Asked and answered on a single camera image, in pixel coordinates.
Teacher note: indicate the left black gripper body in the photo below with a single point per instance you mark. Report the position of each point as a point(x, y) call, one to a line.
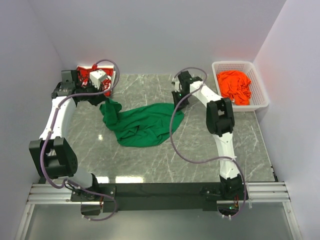
point(90, 88)

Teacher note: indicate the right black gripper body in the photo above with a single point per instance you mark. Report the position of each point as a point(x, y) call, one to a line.
point(178, 96)

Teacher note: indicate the green t-shirt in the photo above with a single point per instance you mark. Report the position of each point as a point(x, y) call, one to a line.
point(141, 127)

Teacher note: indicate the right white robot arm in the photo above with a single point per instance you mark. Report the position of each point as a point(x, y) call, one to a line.
point(219, 121)

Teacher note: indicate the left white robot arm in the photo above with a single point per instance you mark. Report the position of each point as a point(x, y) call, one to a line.
point(53, 157)

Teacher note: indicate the folded red printed t-shirt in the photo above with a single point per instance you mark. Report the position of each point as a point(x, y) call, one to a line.
point(84, 73)

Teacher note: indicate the orange t-shirt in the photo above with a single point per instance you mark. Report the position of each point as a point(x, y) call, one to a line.
point(235, 85)

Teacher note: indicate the white plastic basket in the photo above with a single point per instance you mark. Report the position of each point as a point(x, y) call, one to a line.
point(259, 98)

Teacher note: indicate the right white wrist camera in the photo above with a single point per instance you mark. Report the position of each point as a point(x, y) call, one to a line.
point(176, 84)

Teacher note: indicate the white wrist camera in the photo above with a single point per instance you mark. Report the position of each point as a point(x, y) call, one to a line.
point(97, 77)
point(176, 84)

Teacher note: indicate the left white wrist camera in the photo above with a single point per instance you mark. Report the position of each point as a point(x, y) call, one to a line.
point(97, 77)

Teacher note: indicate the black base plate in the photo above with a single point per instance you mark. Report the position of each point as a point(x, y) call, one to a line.
point(163, 196)

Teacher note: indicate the aluminium rail frame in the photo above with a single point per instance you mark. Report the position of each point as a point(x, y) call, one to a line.
point(257, 192)

